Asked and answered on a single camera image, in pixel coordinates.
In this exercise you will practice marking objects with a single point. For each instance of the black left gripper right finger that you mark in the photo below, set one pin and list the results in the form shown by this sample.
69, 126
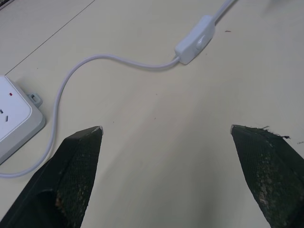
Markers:
268, 171

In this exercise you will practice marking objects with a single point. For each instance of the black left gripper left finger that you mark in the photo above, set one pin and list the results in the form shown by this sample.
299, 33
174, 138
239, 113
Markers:
76, 171

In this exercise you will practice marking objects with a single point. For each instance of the white power strip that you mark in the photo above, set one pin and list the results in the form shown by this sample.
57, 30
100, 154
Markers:
14, 114

